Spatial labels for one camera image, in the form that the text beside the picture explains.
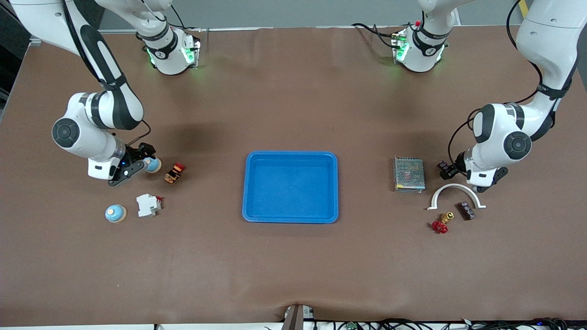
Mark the blue plastic tray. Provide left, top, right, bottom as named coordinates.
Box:
left=242, top=151, right=339, bottom=224

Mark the metal mesh power supply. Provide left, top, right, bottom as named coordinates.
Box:
left=393, top=156, right=426, bottom=193

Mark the brass valve red handwheel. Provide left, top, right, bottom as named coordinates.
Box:
left=431, top=212, right=455, bottom=235

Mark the white circuit breaker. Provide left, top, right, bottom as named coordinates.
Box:
left=136, top=193, right=163, bottom=218

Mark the metal table clamp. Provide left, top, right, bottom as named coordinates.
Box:
left=281, top=304, right=315, bottom=330

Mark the white semicircular bracket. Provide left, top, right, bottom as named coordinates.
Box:
left=427, top=183, right=487, bottom=211

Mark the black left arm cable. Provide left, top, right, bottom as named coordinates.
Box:
left=448, top=0, right=574, bottom=170

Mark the orange red selector switch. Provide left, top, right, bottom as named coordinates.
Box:
left=164, top=162, right=186, bottom=184

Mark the black base cable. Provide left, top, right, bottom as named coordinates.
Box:
left=351, top=22, right=402, bottom=49

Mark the black cable bundle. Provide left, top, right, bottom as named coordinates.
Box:
left=312, top=317, right=587, bottom=330

